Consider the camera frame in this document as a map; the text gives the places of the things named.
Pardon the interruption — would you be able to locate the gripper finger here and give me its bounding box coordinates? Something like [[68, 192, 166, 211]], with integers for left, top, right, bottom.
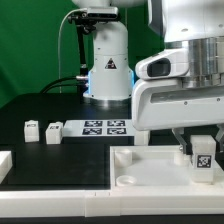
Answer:
[[172, 128, 187, 154], [216, 123, 224, 152]]

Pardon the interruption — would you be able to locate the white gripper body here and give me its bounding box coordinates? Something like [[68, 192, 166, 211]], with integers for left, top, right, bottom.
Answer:
[[132, 79, 224, 131]]

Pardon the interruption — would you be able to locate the white square tabletop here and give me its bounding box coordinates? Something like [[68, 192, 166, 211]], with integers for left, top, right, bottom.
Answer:
[[110, 145, 224, 196]]

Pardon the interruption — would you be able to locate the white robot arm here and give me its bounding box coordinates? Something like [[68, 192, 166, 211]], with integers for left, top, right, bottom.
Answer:
[[72, 0, 224, 132]]

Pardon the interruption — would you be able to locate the white fence left piece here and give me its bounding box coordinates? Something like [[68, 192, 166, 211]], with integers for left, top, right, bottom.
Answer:
[[0, 151, 13, 184]]

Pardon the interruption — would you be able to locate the white obstacle fence front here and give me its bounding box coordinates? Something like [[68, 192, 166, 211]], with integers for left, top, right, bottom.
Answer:
[[0, 191, 224, 218]]

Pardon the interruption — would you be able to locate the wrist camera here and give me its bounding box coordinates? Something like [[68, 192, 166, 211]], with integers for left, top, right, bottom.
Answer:
[[135, 48, 189, 80]]

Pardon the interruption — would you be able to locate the white marker base plate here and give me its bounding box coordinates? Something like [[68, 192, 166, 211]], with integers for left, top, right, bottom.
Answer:
[[63, 119, 134, 137]]

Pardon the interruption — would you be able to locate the black cable bundle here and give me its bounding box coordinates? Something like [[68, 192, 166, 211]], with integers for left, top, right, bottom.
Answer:
[[39, 75, 90, 94]]

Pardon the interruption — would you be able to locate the black camera on stand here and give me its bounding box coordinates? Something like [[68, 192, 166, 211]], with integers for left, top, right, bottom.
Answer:
[[68, 7, 120, 76]]

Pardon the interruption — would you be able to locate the grey cable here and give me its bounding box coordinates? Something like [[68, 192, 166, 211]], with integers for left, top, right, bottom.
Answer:
[[57, 8, 83, 94]]

